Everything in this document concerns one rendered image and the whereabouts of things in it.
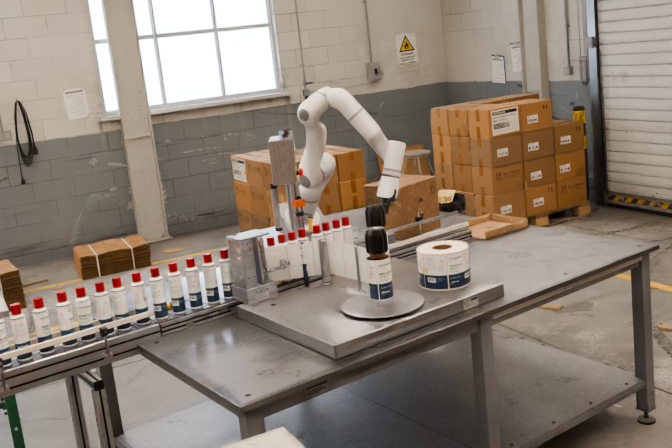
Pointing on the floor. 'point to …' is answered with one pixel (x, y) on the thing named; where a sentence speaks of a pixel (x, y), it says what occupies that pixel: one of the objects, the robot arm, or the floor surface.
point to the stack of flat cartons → (11, 285)
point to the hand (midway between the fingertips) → (385, 209)
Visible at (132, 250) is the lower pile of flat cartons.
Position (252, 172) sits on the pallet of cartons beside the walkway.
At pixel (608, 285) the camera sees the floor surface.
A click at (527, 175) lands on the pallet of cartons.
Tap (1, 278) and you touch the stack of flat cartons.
